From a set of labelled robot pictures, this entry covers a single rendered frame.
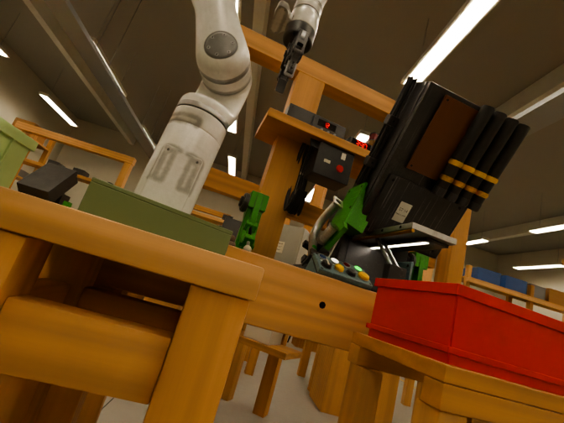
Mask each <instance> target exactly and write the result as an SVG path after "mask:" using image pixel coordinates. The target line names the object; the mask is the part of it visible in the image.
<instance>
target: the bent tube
mask: <svg viewBox="0 0 564 423"><path fill-rule="evenodd" d="M338 208H341V209H343V201H341V200H340V199H339V198H337V197H336V196H334V197H333V203H332V204H331V205H330V206H329V207H328V208H327V209H326V210H325V211H324V212H323V213H322V214H321V215H320V217H319V218H318V220H317V221H316V223H315V225H314V226H313V228H312V229H311V233H310V236H309V243H308V256H309V255H310V249H311V248H313V247H312V245H316V247H317V241H316V238H317V236H318V234H319V232H320V230H321V228H322V227H323V225H324V224H325V223H326V221H327V220H328V219H329V217H330V216H331V215H332V214H333V213H334V212H335V211H336V210H337V209H338ZM313 249H315V248H313ZM315 250H316V249H315ZM316 251H317V250H316Z"/></svg>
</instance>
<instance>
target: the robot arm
mask: <svg viewBox="0 0 564 423"><path fill-rule="evenodd" d="M191 1H192V4H193V6H194V9H195V13H196V62H197V65H198V68H199V71H200V73H201V78H202V80H201V84H200V85H199V87H198V89H197V91H196V92H189V93H186V94H185V95H183V96H182V97H181V99H180V100H179V102H178V104H177V106H176V108H175V110H174V112H173V114H172V116H171V118H170V120H169V122H168V124H167V126H166V128H165V130H164V132H163V134H162V136H161V138H160V140H159V142H158V144H157V146H156V148H155V150H154V152H153V154H152V156H151V158H150V160H149V162H148V164H147V166H146V168H145V170H144V172H143V174H142V176H141V178H140V180H139V182H138V184H137V186H136V188H135V190H134V192H133V193H136V194H139V195H141V196H144V197H147V198H149V199H151V200H153V201H157V202H159V203H162V204H164V205H166V206H170V207H172V208H174V209H177V210H179V211H182V212H185V213H187V214H191V212H192V210H193V208H194V206H195V204H196V201H197V198H198V196H199V195H200V192H201V189H202V187H203V185H204V183H205V181H206V178H207V176H208V174H209V171H210V169H211V167H212V164H213V162H214V160H215V158H216V156H217V153H218V150H219V149H220V147H221V145H222V141H223V139H224V138H225V135H226V133H227V130H228V129H229V128H230V127H231V126H232V125H233V124H234V122H235V121H236V119H237V117H238V114H239V113H240V111H241V109H242V107H243V104H244V103H245V101H246V99H247V96H248V94H249V91H250V88H251V85H252V71H251V62H250V54H249V51H248V46H247V43H246V40H245V38H244V35H243V31H242V28H241V24H240V22H239V19H238V13H237V9H236V0H191ZM326 1H327V0H296V2H295V6H294V9H293V11H292V13H291V12H290V6H289V4H288V3H287V2H285V1H280V2H279V4H278V6H277V8H276V9H275V12H274V16H273V18H272V21H271V24H270V26H269V31H270V32H271V33H272V34H279V33H281V32H283V31H284V35H283V43H284V45H285V47H286V49H287V50H285V53H284V59H283V61H282V63H281V66H280V71H279V75H278V77H277V85H276V87H275V90H274V91H275V92H277V93H279V94H280V95H283V93H284V91H285V87H286V84H287V81H288V80H289V78H290V79H292V78H293V76H294V74H295V69H296V66H297V64H298V63H299V62H300V60H301V57H302V55H303V54H306V53H308V52H309V51H310V50H311V48H312V45H313V42H314V39H315V37H316V32H317V29H318V24H319V20H320V17H321V13H322V9H323V7H324V5H325V4H326Z"/></svg>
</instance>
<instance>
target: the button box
mask: <svg viewBox="0 0 564 423"><path fill-rule="evenodd" d="M320 254H321V253H313V255H312V256H311V260H310V262H309V263H308V264H307V266H306V268H305V269H306V270H309V271H311V272H314V273H317V274H321V275H324V276H326V277H329V278H332V279H337V280H340V281H342V282H345V283H348V284H350V285H355V286H357V287H360V288H363V289H365V290H371V289H372V288H373V286H372V284H371V282H370V280H364V279H361V278H360V277H359V276H358V273H359V272H361V271H360V270H357V269H356V268H355V266H353V265H351V264H349V265H350V267H347V266H346V265H345V264H344V263H343V262H342V261H339V260H337V261H338V263H335V262H333V261H332V259H334V258H329V257H326V258H322V257H321V256H320ZM324 259H328V260H329V261H330V262H331V263H332V267H331V268H327V267H325V266H324V265H323V264H322V263H321V262H322V260H324ZM336 264H340V265H342V266H343V267H344V270H343V272H340V271H338V270H336V269H335V265H336ZM349 268H351V269H354V270H355V271H356V272H357V274H356V275H355V276H352V275H350V274H349V273H348V272H347V269H349Z"/></svg>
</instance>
